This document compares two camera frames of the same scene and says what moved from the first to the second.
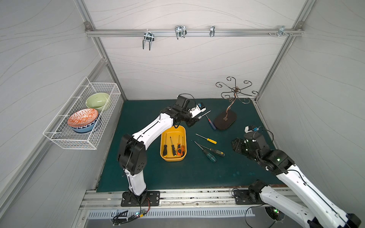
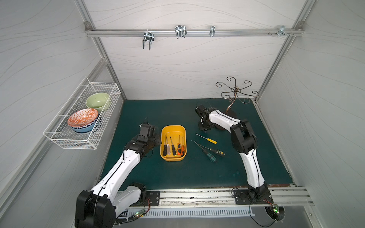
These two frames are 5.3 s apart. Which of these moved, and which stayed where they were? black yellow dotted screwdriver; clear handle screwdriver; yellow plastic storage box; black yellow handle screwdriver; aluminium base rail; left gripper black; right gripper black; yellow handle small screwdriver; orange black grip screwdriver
Moved: left gripper black; clear handle screwdriver; right gripper black
Stayed: black yellow handle screwdriver; aluminium base rail; yellow plastic storage box; yellow handle small screwdriver; black yellow dotted screwdriver; orange black grip screwdriver
